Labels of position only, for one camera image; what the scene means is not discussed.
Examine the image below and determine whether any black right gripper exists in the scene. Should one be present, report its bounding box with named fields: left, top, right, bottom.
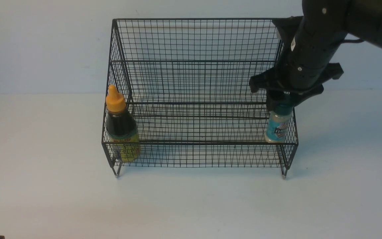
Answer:
left=249, top=16, right=344, bottom=111

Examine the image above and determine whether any small spice jar green lid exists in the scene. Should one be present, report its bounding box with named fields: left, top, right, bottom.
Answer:
left=264, top=104, right=293, bottom=143

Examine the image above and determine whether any dark sauce bottle yellow cap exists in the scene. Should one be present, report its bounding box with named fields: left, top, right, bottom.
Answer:
left=105, top=85, right=140, bottom=162

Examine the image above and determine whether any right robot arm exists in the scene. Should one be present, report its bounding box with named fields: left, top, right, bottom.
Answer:
left=249, top=0, right=382, bottom=111

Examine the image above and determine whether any black wire mesh shelf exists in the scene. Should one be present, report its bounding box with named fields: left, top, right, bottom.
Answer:
left=101, top=18, right=298, bottom=179

